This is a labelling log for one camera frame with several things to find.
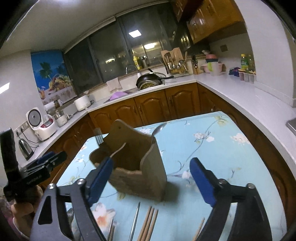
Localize wooden chopstick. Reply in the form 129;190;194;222
192;218;205;241
140;207;158;240
137;206;154;241
145;209;159;241

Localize fork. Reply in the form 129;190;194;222
67;208;74;228
94;128;104;145

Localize metal chopstick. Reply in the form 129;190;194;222
128;202;140;241

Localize kitchen window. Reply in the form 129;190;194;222
64;3;177;95

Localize person's left hand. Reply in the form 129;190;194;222
11;185;43;240

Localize steel electric kettle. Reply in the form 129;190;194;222
18;138;34;161

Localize white rice cooker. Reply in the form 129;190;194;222
26;108;57;141

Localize floral blue tablecloth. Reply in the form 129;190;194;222
51;111;287;241

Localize small white steel pot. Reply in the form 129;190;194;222
53;110;69;127

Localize wooden utensil holder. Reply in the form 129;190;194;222
89;120;167;202

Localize fork in holder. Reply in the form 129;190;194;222
94;128;104;145

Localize white pot cooker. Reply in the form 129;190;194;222
74;95;91;111

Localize spoon in holder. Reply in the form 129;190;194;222
151;122;167;138

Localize tropical fruit poster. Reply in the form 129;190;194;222
31;50;76;105

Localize lower wooden cabinets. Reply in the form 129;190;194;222
41;83;295;226

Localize wooden cabinets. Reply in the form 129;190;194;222
171;0;247;44
41;83;295;226

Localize purple cutting board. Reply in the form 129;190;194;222
104;91;127;103

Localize hanging dish towel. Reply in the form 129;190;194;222
106;78;122;93

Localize pink and white containers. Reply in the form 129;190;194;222
201;50;223;76

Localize black wok pan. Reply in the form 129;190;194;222
136;68;174;89

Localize counter utensil rack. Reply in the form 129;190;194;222
161;48;189;75

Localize green drink bottle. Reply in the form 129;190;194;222
241;54;249;71

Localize upper wooden cabinets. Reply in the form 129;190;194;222
171;0;247;44

